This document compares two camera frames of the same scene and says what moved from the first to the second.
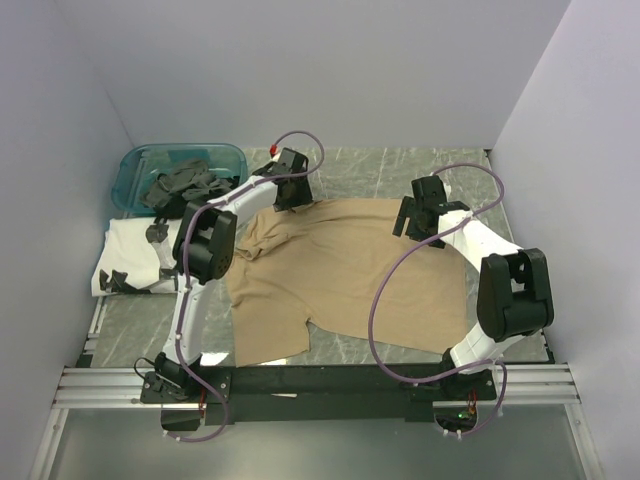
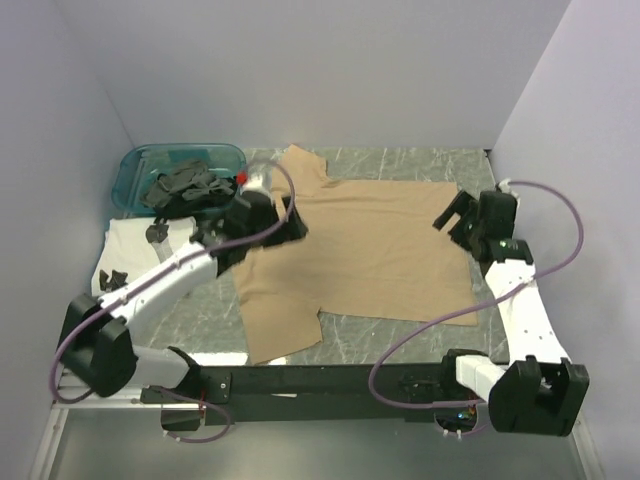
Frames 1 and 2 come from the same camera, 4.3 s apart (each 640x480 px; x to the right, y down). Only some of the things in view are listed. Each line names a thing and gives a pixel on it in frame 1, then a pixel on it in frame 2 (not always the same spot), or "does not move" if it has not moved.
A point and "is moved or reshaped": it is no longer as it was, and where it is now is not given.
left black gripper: x=304 y=196 -> x=294 y=229
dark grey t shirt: x=170 y=193 does not move
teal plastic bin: x=139 y=165 does not move
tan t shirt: x=317 y=262 is moved or reshaped
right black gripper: x=408 y=209 -> x=460 y=205
